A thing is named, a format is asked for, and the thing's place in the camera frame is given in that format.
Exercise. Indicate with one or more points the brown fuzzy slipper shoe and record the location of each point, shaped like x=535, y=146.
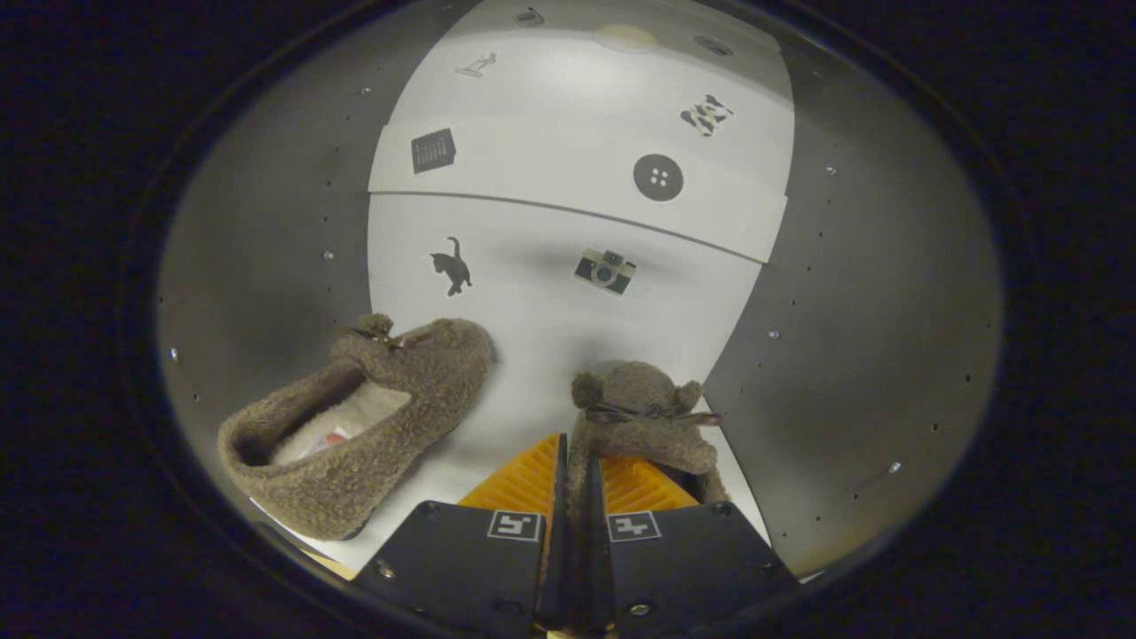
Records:
x=390, y=453
x=639, y=435

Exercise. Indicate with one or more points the grey shoe cabinet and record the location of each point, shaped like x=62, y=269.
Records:
x=843, y=311

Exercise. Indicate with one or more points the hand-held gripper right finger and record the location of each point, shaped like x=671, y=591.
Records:
x=600, y=577

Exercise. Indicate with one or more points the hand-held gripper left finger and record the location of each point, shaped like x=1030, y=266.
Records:
x=555, y=577

